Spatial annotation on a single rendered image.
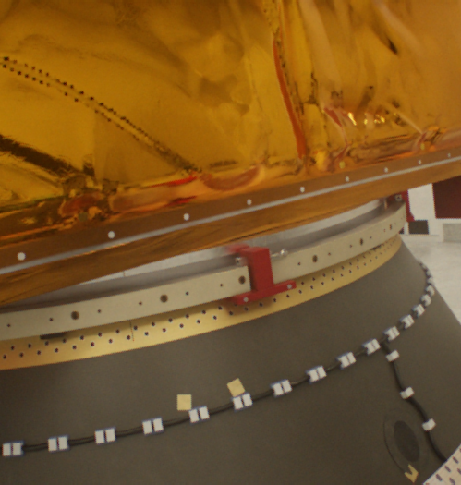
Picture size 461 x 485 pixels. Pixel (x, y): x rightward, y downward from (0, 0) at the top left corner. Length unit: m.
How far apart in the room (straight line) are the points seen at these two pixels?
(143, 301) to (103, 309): 0.07
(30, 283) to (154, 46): 0.43
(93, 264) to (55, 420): 0.29
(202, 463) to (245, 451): 0.08
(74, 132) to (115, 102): 0.09
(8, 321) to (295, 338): 0.52
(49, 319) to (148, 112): 0.39
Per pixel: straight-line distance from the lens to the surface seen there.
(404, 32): 1.56
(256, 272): 1.06
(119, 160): 0.95
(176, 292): 1.03
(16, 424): 1.11
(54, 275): 0.95
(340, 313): 1.23
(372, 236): 1.32
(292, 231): 1.17
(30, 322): 1.06
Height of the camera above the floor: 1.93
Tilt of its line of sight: 8 degrees down
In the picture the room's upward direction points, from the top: 9 degrees counter-clockwise
